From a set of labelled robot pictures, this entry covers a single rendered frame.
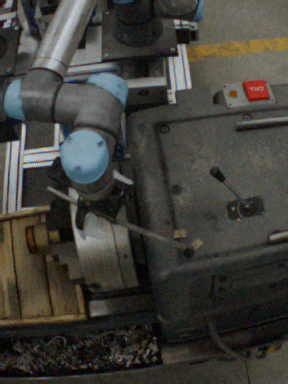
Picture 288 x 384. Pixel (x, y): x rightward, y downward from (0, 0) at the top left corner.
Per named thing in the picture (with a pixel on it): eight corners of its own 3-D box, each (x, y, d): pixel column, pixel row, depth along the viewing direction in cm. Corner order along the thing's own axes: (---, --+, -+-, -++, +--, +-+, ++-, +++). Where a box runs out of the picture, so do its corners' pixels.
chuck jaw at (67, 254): (92, 237, 157) (98, 280, 151) (95, 246, 162) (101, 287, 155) (49, 243, 157) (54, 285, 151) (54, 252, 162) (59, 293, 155)
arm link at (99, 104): (66, 66, 106) (48, 122, 104) (128, 72, 105) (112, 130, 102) (75, 85, 114) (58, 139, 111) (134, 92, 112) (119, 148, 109)
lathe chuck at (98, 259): (112, 185, 181) (99, 145, 151) (130, 295, 172) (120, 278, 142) (81, 191, 181) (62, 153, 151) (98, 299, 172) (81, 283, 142)
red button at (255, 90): (263, 83, 157) (263, 78, 156) (270, 101, 155) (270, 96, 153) (242, 85, 157) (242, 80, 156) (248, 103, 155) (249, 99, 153)
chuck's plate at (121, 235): (125, 183, 181) (114, 143, 151) (143, 293, 172) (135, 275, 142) (113, 185, 181) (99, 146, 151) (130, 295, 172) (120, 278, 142)
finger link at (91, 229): (98, 257, 128) (106, 225, 123) (72, 244, 129) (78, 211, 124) (104, 248, 131) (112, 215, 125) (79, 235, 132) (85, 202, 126)
